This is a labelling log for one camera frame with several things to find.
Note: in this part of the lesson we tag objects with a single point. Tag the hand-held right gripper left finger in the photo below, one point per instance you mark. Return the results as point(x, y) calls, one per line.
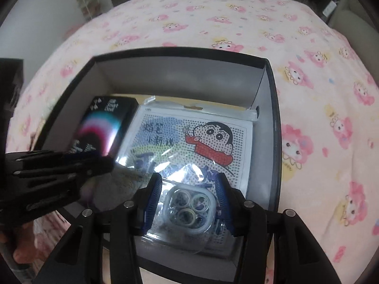
point(154, 196)

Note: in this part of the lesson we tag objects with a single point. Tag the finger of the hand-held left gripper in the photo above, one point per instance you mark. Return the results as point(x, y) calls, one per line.
point(97, 167)
point(50, 158)

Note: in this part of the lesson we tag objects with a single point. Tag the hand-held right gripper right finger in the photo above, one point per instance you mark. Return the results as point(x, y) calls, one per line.
point(223, 204)

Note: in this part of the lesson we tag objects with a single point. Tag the clear tape rolls packet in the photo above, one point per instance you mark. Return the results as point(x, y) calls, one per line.
point(183, 204)

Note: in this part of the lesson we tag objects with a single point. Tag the cartoon bead art packet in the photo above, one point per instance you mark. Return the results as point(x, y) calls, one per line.
point(207, 142)

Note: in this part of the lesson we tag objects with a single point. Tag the black cardboard box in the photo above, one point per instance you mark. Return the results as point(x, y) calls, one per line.
point(177, 77)

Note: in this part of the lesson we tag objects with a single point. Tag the person's left hand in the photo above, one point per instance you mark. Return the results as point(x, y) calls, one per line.
point(22, 250)

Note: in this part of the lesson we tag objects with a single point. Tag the pink cartoon printed blanket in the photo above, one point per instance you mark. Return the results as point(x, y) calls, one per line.
point(325, 153)

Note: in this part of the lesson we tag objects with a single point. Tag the cluttered shelf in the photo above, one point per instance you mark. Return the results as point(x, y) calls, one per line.
point(88, 3)

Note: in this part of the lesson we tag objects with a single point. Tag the beige armchair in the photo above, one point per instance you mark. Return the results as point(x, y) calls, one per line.
point(352, 14)

